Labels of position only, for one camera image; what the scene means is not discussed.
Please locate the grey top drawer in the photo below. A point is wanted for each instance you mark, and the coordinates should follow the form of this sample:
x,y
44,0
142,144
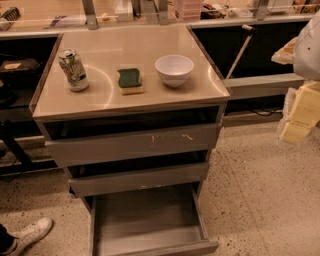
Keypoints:
x,y
97,140

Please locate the white sneaker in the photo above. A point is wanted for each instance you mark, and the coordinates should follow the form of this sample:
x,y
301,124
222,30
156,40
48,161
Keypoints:
x,y
14,243

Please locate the grey bottom drawer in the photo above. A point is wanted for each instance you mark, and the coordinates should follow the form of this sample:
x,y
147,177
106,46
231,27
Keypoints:
x,y
163,221

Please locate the black coiled object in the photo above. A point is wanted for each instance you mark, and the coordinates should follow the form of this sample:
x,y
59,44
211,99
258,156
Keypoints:
x,y
8,18

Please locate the grey middle drawer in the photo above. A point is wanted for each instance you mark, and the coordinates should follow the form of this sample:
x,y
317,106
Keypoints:
x,y
139,173

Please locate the pink stacked box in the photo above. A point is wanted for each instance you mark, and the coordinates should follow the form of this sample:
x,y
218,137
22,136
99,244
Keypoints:
x,y
187,9

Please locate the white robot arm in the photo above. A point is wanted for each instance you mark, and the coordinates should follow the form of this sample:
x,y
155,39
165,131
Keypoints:
x,y
303,52

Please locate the green yellow sponge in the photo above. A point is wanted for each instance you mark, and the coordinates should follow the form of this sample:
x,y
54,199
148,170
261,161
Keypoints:
x,y
129,81

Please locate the white bowl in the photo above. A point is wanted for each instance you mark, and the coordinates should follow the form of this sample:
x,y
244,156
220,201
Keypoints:
x,y
174,70

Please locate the grey drawer cabinet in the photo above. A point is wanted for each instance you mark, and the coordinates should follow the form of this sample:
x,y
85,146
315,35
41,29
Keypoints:
x,y
130,108

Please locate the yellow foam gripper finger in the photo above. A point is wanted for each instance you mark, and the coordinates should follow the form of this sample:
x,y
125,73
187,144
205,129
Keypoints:
x,y
301,112

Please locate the crumpled drink can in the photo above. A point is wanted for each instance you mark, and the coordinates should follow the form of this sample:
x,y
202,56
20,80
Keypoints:
x,y
71,64

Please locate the grey drawer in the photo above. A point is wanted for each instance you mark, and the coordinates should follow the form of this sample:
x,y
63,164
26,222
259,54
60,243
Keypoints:
x,y
139,173
163,221
97,140

